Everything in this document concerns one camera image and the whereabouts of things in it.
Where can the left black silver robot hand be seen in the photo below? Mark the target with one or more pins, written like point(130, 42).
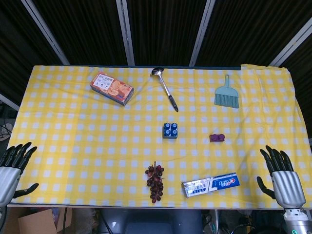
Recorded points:
point(8, 175)

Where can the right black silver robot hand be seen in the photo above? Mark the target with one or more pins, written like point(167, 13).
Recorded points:
point(288, 187)

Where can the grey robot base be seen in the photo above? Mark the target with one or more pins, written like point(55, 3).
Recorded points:
point(151, 223)

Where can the teal hand broom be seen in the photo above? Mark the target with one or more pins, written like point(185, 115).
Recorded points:
point(226, 97)

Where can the brown cardboard box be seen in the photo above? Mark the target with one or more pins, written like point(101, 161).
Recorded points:
point(36, 221)

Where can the blue white toothpaste box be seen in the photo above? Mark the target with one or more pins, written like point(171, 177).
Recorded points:
point(209, 185)

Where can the yellow white checkered tablecloth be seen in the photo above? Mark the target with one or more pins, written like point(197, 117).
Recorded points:
point(97, 146)

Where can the dark red grape bunch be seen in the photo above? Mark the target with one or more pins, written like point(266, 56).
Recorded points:
point(154, 182)

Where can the orange biscuit box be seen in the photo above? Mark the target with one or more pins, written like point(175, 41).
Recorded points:
point(111, 87)

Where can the white window frame post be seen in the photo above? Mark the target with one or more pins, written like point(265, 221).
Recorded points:
point(126, 34)
point(46, 34)
point(8, 102)
point(290, 45)
point(201, 34)

